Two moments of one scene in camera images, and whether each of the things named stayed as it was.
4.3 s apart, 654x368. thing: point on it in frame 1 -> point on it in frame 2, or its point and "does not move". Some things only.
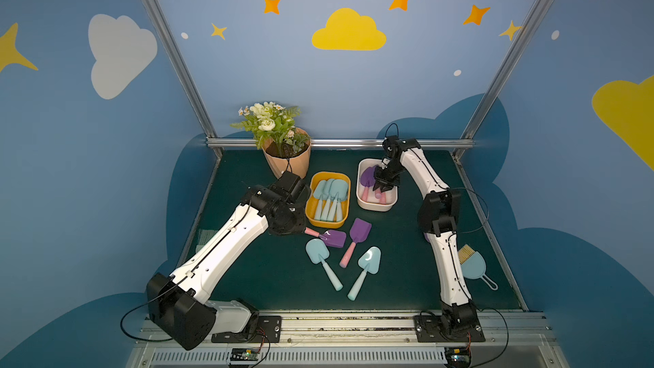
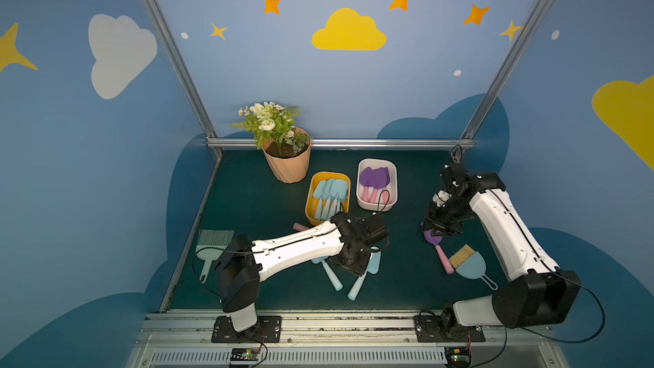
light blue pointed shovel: x=318 y=192 does not move
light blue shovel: x=339 y=191 does not move
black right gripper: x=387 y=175 -> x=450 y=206
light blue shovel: x=318 y=251 does not move
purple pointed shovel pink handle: x=367 y=180 does not move
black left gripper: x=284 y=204 -> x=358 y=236
